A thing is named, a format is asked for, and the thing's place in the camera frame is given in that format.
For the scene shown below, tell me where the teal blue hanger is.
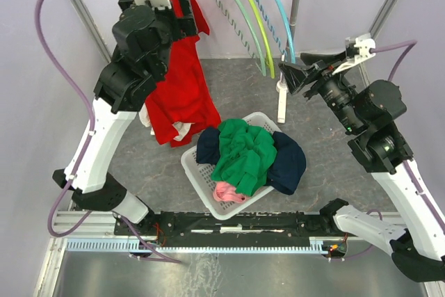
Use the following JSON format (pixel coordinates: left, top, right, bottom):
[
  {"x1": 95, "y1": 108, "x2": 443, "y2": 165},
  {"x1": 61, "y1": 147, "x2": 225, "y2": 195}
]
[{"x1": 248, "y1": 0, "x2": 297, "y2": 65}]

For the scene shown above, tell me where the mint green hanger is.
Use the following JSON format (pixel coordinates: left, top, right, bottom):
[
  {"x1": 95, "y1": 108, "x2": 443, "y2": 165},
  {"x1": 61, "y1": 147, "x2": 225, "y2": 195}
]
[{"x1": 205, "y1": 0, "x2": 268, "y2": 77}]

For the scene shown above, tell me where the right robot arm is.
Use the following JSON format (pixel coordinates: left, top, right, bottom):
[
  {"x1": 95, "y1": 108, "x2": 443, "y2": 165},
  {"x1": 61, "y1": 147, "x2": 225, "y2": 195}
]
[{"x1": 278, "y1": 54, "x2": 444, "y2": 282}]

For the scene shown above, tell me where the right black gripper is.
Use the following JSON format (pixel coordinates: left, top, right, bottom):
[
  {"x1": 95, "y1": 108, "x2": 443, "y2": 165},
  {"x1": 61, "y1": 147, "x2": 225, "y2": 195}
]
[{"x1": 277, "y1": 50, "x2": 365, "y2": 133}]

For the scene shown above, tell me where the white t shirt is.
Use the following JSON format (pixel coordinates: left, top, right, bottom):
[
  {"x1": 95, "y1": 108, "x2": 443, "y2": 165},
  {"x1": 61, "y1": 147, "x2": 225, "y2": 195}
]
[{"x1": 138, "y1": 0, "x2": 195, "y2": 143}]

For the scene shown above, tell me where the red t shirt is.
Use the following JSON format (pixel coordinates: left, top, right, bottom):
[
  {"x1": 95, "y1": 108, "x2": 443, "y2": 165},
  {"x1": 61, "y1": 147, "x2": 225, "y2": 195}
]
[{"x1": 144, "y1": 0, "x2": 223, "y2": 147}]

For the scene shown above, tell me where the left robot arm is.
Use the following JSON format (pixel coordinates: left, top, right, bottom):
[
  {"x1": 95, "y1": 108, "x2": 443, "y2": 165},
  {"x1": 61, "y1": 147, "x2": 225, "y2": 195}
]
[{"x1": 52, "y1": 0, "x2": 197, "y2": 234}]

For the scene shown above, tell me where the yellow green hanger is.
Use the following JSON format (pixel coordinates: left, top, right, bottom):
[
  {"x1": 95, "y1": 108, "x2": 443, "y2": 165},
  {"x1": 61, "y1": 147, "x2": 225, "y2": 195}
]
[{"x1": 225, "y1": 0, "x2": 276, "y2": 79}]

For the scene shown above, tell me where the light blue cable duct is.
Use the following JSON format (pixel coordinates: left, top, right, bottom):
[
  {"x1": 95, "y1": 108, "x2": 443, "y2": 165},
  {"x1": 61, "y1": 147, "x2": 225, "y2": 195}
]
[{"x1": 65, "y1": 237, "x2": 328, "y2": 255}]

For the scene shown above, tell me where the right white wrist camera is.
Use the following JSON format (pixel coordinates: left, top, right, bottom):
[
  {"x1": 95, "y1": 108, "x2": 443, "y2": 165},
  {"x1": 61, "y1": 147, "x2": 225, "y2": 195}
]
[{"x1": 333, "y1": 33, "x2": 376, "y2": 74}]

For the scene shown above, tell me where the pink t shirt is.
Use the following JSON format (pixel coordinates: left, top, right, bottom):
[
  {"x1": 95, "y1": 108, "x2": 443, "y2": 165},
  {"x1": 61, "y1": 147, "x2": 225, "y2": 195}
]
[{"x1": 213, "y1": 181, "x2": 250, "y2": 204}]

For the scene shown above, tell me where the navy blue t shirt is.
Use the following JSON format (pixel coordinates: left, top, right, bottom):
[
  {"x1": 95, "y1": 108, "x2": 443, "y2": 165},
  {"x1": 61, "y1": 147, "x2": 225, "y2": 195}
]
[{"x1": 196, "y1": 127, "x2": 307, "y2": 195}]

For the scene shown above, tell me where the green t shirt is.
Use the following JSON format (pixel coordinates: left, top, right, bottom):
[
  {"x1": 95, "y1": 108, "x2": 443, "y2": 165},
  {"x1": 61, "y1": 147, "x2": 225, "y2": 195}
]
[{"x1": 211, "y1": 119, "x2": 277, "y2": 197}]

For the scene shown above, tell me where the white plastic basket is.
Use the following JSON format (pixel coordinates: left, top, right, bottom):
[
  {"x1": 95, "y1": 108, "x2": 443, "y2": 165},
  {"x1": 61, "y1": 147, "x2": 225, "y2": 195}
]
[{"x1": 180, "y1": 111, "x2": 282, "y2": 220}]

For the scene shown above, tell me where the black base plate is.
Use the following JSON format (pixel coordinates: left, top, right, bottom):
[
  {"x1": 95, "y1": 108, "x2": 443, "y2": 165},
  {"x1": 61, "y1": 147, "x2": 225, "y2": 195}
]
[{"x1": 136, "y1": 211, "x2": 344, "y2": 247}]

